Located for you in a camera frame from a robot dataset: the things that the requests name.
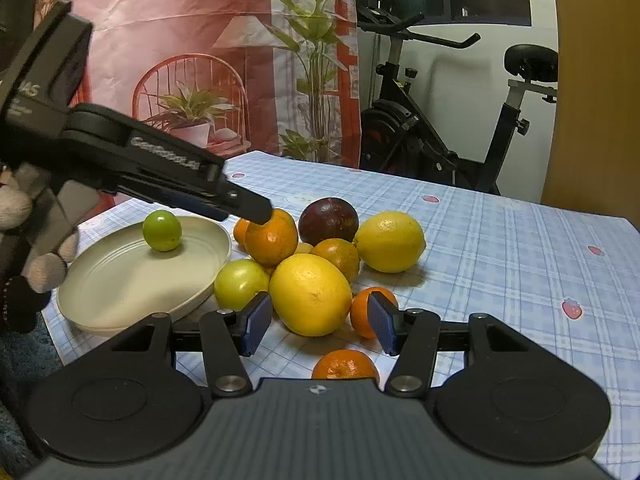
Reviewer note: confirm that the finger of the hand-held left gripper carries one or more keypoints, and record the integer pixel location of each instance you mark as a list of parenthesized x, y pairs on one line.
[(250, 209)]

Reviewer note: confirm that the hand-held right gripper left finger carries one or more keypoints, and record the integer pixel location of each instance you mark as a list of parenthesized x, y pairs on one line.
[(257, 322)]

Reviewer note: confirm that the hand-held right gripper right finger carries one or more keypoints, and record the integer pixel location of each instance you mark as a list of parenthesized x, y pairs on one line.
[(382, 322)]

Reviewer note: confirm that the tiny orange mandarin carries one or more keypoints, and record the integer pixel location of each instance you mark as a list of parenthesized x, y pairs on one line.
[(240, 232)]

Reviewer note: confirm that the large orange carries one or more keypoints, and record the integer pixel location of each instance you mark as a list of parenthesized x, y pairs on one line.
[(272, 245)]

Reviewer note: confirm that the yellow-green round fruit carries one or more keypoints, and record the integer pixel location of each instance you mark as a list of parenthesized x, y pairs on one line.
[(240, 282)]

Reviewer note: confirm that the large yellow citrus fruit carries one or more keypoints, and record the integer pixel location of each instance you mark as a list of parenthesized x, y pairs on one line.
[(310, 294)]

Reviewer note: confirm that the brownish orange fruit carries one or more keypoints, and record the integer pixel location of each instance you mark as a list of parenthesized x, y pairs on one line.
[(340, 257)]

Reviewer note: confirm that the green lime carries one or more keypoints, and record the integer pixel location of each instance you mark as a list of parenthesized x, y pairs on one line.
[(161, 230)]

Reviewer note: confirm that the cream round plate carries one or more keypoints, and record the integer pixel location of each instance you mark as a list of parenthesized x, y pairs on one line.
[(125, 280)]

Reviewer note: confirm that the person's left hand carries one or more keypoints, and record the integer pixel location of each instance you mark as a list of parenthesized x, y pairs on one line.
[(47, 270)]

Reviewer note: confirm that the small pale yellow fruit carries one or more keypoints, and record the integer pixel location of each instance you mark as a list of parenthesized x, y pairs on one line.
[(303, 248)]

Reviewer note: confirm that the dark purple passion fruit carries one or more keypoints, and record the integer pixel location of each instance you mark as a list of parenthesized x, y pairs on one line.
[(330, 220)]

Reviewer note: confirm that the yellow lemon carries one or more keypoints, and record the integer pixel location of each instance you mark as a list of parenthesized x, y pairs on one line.
[(390, 241)]

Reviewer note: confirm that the blue plaid tablecloth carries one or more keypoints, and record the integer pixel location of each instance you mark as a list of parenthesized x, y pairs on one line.
[(500, 260)]

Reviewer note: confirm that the black exercise bike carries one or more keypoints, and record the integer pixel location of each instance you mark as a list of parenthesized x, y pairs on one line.
[(400, 110)]

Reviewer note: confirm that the blue fuzzy rug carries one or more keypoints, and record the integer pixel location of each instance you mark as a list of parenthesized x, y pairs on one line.
[(30, 355)]

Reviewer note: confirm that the wooden panel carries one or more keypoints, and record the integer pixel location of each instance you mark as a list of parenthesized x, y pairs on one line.
[(590, 110)]

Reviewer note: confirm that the printed pink wall cloth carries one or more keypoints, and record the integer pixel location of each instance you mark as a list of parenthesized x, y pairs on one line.
[(175, 20)]

